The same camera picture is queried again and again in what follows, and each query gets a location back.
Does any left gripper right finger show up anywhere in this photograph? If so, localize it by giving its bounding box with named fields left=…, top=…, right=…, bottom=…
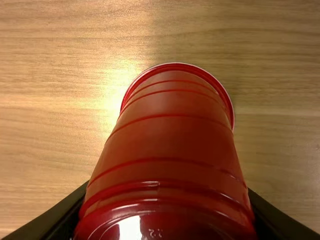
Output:
left=246, top=187, right=320, bottom=240

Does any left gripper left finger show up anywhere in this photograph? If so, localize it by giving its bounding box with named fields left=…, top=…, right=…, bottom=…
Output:
left=0, top=180, right=90, bottom=240

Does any red cup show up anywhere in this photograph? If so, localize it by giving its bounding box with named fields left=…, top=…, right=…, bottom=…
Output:
left=72, top=62, right=259, bottom=240

